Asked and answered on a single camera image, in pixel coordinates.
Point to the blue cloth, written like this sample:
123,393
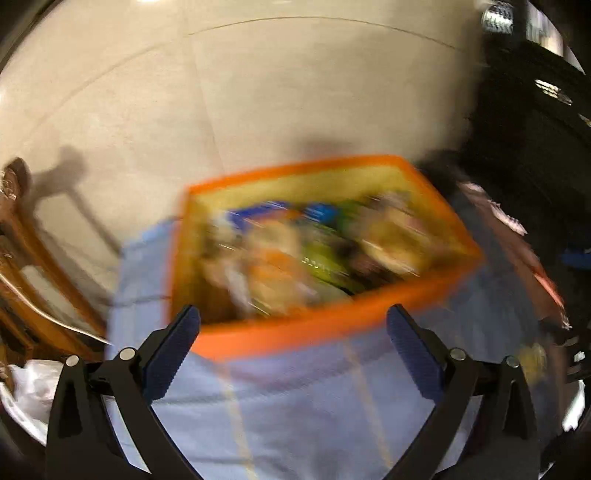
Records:
349,409

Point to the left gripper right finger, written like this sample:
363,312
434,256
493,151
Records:
503,443

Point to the green yellow snack bag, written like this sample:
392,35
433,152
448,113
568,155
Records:
325,254

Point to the carved wooden furniture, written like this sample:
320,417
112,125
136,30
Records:
25,313

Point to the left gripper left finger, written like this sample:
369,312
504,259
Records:
81,443

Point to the orange cardboard snack box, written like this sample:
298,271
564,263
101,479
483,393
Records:
328,180

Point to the blue snack packet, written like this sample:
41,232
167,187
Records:
241,218

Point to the white plastic bag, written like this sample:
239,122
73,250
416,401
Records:
28,393

